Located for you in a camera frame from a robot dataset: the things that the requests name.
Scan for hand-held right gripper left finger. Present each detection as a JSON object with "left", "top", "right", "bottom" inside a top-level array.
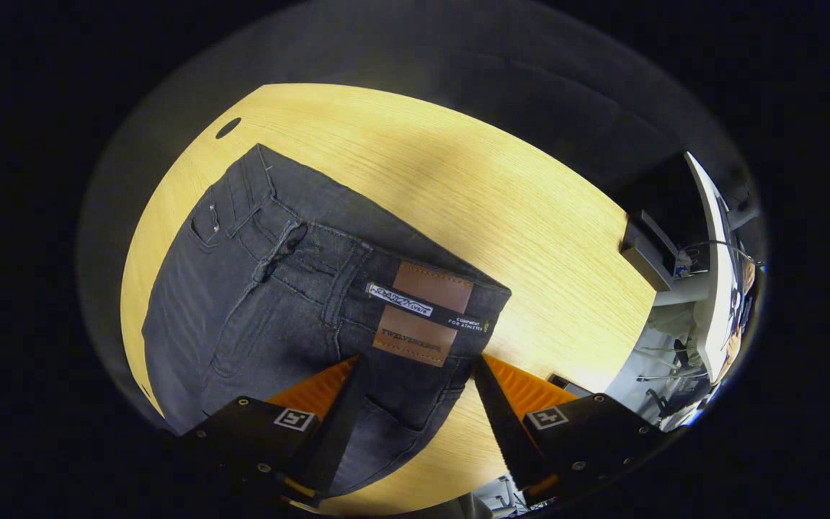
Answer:
[{"left": 174, "top": 353, "right": 364, "bottom": 507}]

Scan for dark denim jeans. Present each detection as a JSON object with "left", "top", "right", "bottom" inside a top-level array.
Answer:
[{"left": 141, "top": 143, "right": 513, "bottom": 498}]

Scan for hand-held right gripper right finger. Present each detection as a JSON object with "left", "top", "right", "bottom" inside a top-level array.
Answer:
[{"left": 473, "top": 353, "right": 679, "bottom": 508}]

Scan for white desk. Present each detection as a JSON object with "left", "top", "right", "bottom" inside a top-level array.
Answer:
[{"left": 620, "top": 150, "right": 744, "bottom": 384}]

